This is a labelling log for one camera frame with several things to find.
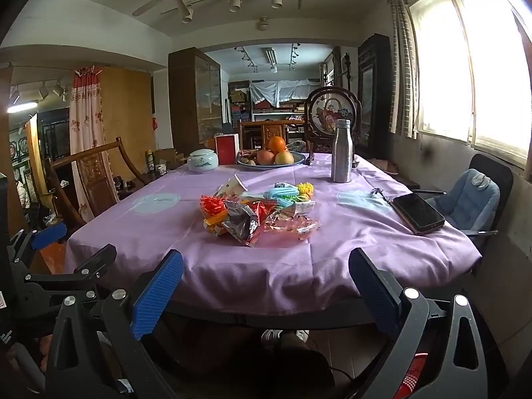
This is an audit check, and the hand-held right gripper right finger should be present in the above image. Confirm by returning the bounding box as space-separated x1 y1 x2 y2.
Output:
348 248 488 399

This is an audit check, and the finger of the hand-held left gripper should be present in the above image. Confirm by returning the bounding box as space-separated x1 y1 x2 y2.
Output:
7 221 68 276
20 244 118 313

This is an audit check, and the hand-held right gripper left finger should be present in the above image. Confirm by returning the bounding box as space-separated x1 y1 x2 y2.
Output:
44 249 186 399

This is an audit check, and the orange snack wrapper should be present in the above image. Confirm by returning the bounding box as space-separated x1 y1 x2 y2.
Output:
203 212 229 235

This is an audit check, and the orange-red plastic bundle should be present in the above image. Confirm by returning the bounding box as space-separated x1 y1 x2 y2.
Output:
199 195 229 219

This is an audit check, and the clear plastic wrapper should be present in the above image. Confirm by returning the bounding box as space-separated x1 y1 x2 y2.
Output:
266 210 321 241

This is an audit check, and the silver snack wrapper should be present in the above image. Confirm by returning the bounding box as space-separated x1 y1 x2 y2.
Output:
222 199 277 247

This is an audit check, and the blue face mask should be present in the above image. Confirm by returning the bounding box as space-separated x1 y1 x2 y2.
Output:
264 183 300 206
336 189 393 219

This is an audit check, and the wooden armchair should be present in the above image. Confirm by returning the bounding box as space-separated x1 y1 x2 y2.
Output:
44 136 159 227

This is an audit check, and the flat blue face mask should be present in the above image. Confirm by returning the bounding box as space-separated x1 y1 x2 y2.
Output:
336 189 393 219

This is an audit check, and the black smartphone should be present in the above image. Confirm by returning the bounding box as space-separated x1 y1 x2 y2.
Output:
391 192 445 235

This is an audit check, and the dark wooden table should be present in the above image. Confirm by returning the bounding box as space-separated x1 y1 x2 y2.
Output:
158 291 379 329

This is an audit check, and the person's grey shoe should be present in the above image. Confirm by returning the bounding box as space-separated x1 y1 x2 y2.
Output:
260 328 310 347

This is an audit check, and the floral pink curtain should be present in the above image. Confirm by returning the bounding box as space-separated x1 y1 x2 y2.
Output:
68 66 109 221

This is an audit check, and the cardboard box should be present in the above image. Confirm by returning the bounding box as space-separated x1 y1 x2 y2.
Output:
155 148 186 170

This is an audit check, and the fluorescent tube lamp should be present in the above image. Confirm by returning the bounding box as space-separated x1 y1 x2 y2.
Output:
6 100 39 114

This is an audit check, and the white ceramic lidded jar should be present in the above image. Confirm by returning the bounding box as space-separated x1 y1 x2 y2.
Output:
187 149 218 173

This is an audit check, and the stainless steel bottle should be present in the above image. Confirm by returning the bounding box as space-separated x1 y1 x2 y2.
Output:
331 119 354 184

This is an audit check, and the small grey cloth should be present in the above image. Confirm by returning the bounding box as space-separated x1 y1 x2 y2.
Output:
469 172 491 192

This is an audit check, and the blue fruit bowl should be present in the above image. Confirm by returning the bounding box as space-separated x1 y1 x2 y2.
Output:
237 152 306 171

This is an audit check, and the red box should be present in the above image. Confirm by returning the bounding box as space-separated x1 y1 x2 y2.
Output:
215 134 239 166

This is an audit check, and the blue cushioned office chair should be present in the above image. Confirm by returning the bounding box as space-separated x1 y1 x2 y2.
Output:
411 154 514 250

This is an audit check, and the wooden glass-front cabinet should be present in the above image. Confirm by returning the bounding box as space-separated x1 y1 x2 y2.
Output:
168 47 222 156

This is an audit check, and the decorative painted round plate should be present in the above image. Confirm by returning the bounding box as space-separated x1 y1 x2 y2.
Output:
305 86 362 154

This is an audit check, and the carved wooden chair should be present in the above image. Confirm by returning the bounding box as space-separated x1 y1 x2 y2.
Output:
239 120 306 152

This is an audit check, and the tall dark cabinet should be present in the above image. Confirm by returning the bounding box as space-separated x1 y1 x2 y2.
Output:
358 33 393 159

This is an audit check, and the cluttered bookshelf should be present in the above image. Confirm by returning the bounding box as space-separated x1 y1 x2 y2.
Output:
228 80 333 134

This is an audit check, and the white hanging cloth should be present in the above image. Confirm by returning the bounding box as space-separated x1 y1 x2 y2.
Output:
249 79 323 108

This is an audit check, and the checked curtain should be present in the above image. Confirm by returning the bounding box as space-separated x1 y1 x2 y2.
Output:
384 0 420 140

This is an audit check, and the bright window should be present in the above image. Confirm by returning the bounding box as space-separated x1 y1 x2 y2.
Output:
409 0 532 167

